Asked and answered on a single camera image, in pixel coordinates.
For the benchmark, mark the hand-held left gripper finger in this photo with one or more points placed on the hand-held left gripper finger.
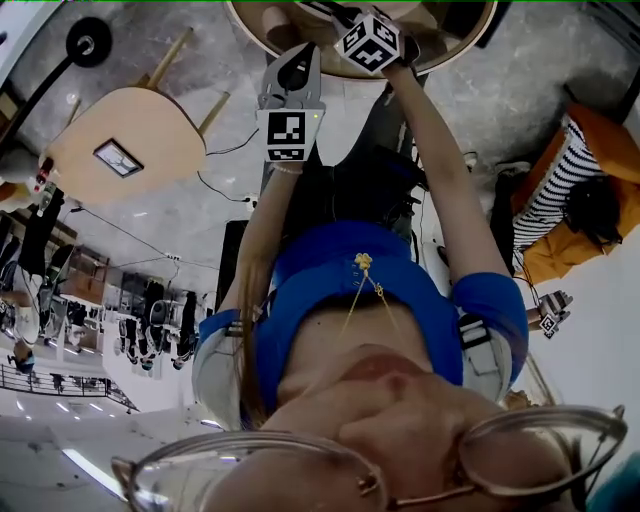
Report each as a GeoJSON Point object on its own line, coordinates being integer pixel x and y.
{"type": "Point", "coordinates": [314, 80]}
{"type": "Point", "coordinates": [270, 82]}

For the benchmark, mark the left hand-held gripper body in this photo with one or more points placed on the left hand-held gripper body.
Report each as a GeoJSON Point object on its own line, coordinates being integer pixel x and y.
{"type": "Point", "coordinates": [285, 132]}

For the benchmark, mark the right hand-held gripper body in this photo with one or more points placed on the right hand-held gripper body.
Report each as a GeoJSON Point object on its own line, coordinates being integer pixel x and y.
{"type": "Point", "coordinates": [372, 47]}

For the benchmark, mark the small framed deer picture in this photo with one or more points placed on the small framed deer picture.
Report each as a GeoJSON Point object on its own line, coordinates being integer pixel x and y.
{"type": "Point", "coordinates": [118, 158]}

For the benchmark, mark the person's left forearm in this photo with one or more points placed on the person's left forearm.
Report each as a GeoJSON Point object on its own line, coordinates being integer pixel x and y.
{"type": "Point", "coordinates": [265, 215]}

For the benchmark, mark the person's right forearm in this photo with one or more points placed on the person's right forearm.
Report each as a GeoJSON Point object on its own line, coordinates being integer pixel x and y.
{"type": "Point", "coordinates": [435, 150]}

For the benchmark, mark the round wooden basket table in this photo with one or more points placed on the round wooden basket table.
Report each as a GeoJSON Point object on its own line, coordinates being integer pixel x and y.
{"type": "Point", "coordinates": [450, 35]}

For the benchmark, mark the black rectangular box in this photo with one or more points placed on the black rectangular box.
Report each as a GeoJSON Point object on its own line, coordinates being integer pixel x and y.
{"type": "Point", "coordinates": [492, 22]}

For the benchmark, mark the oval wooden table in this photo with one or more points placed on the oval wooden table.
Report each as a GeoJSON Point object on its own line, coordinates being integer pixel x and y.
{"type": "Point", "coordinates": [150, 120]}

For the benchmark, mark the blue knit top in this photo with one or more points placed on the blue knit top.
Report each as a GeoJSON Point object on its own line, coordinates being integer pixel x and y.
{"type": "Point", "coordinates": [320, 260]}

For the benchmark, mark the black floor mat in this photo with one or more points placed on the black floor mat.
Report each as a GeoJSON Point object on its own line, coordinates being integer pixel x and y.
{"type": "Point", "coordinates": [232, 260]}

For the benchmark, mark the black floor lamp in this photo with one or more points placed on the black floor lamp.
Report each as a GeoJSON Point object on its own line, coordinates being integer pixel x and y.
{"type": "Point", "coordinates": [89, 41]}

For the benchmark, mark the black white striped blanket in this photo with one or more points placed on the black white striped blanket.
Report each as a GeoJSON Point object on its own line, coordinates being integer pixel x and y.
{"type": "Point", "coordinates": [555, 185]}

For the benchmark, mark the red label dark bottle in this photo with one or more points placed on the red label dark bottle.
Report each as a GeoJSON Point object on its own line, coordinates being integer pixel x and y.
{"type": "Point", "coordinates": [44, 171]}

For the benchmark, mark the clear plastic bottle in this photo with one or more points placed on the clear plastic bottle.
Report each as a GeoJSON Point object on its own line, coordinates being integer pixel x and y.
{"type": "Point", "coordinates": [48, 196]}

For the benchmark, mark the brown wooden cabinet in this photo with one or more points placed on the brown wooden cabinet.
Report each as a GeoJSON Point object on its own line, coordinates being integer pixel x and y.
{"type": "Point", "coordinates": [85, 275]}

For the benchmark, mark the white long cabinet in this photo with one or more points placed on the white long cabinet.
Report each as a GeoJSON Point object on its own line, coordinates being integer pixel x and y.
{"type": "Point", "coordinates": [15, 30]}

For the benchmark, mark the orange armchair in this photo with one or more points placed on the orange armchair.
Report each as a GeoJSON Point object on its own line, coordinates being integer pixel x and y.
{"type": "Point", "coordinates": [615, 145]}

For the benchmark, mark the black bag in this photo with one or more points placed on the black bag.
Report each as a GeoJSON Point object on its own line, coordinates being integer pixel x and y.
{"type": "Point", "coordinates": [595, 210]}

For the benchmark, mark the person's head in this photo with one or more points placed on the person's head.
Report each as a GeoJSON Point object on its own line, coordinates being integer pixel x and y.
{"type": "Point", "coordinates": [400, 415]}

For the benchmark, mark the black metal railing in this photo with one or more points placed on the black metal railing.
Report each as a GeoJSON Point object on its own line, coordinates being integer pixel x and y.
{"type": "Point", "coordinates": [60, 382]}

